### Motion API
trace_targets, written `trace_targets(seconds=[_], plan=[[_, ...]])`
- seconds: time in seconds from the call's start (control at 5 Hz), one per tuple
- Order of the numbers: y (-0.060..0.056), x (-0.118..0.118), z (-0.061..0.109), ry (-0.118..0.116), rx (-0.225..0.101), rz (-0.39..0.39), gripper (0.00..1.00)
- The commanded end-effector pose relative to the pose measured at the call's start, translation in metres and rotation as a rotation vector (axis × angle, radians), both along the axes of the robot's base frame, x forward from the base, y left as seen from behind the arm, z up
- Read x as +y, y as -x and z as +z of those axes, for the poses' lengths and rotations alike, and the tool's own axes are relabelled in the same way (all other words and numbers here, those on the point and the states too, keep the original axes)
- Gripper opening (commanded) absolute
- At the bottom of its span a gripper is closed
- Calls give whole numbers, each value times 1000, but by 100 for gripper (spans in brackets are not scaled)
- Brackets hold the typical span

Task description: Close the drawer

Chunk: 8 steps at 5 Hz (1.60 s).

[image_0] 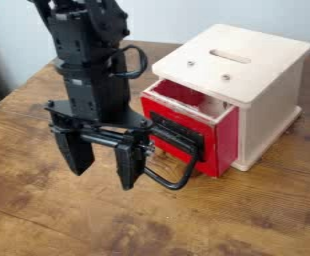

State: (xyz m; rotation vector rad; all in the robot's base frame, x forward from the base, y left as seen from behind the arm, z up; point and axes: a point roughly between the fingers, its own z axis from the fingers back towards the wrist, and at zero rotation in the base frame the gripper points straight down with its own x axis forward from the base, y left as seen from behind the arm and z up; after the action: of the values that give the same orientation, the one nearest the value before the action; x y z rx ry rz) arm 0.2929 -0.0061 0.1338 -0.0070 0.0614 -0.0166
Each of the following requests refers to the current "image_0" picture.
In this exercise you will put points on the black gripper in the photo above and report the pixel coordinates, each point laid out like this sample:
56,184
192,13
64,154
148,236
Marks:
96,110

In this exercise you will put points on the light wooden box cabinet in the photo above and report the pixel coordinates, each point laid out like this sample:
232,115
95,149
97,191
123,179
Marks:
251,70

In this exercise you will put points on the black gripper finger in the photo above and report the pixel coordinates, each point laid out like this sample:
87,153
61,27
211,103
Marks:
129,162

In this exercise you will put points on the red drawer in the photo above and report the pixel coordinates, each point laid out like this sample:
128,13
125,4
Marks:
199,117

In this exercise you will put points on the black drawer handle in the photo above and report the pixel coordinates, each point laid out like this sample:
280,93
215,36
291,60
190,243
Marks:
186,140

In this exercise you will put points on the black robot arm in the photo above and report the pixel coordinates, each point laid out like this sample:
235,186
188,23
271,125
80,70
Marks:
87,29

